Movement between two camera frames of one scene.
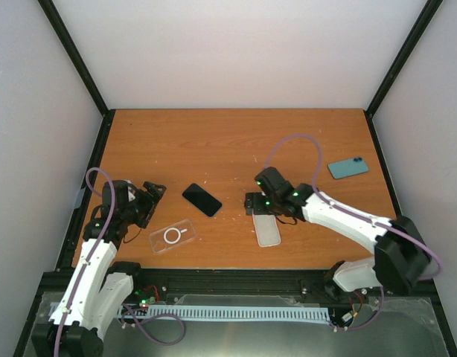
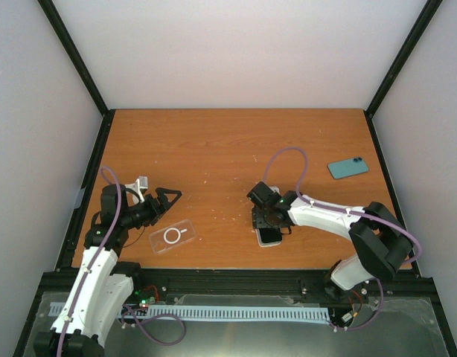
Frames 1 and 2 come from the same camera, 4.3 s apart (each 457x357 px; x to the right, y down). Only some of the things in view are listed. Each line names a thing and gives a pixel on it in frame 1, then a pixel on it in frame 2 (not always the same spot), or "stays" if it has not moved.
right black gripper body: [253, 201] → [265, 221]
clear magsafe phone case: [172, 236] stays
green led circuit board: [144, 298] stays
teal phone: [348, 168] stays
